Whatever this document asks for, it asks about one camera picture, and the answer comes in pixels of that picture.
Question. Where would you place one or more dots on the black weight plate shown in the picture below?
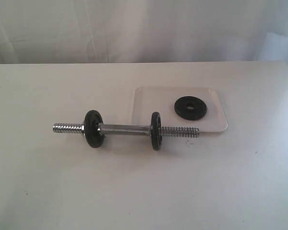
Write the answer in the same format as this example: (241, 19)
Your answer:
(156, 137)
(190, 108)
(92, 135)

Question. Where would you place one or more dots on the chrome threaded dumbbell bar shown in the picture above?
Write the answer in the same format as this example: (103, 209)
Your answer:
(165, 131)

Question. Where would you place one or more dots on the white plastic tray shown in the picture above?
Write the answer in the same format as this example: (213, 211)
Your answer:
(162, 99)

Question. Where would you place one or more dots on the white background curtain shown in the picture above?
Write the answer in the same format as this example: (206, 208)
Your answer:
(114, 31)

